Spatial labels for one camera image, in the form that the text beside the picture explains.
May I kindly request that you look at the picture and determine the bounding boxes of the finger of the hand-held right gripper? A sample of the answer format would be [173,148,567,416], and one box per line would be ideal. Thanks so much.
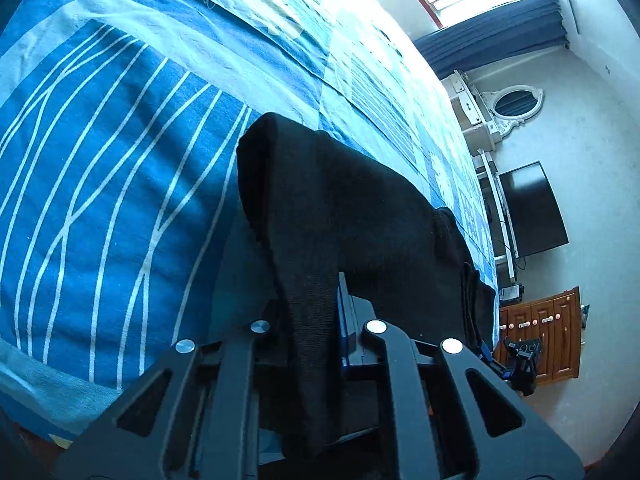
[478,340,513,385]

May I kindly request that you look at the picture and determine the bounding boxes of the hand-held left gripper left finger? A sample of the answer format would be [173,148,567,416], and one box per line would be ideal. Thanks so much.
[52,319,288,480]

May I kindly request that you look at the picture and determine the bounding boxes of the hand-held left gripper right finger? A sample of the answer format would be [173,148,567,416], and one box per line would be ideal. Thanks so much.
[336,271,586,480]

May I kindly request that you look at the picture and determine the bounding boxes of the black pants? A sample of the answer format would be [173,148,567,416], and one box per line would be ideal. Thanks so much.
[236,112,499,461]

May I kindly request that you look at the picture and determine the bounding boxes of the brown wooden cabinet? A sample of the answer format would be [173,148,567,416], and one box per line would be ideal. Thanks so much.
[496,286,584,387]

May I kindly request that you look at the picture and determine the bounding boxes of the small black device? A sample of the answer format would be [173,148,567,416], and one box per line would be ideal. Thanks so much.
[498,283,525,307]

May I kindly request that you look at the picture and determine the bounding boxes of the white television stand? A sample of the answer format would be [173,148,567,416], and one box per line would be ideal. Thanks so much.
[471,149,519,282]

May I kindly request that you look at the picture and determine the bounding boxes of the black television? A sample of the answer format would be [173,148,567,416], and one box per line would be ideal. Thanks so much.
[496,161,570,259]

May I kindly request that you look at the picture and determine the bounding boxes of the blue patterned bed sheet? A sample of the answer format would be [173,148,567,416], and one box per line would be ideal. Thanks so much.
[0,0,499,450]

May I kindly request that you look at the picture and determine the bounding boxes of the white vanity table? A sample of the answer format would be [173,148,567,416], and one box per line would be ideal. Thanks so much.
[440,70,502,152]

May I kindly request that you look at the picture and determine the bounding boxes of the oval vanity mirror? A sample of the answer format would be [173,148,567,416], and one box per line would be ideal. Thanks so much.
[479,85,545,137]

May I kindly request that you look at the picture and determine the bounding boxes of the blue curtain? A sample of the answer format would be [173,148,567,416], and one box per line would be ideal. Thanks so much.
[412,0,572,82]

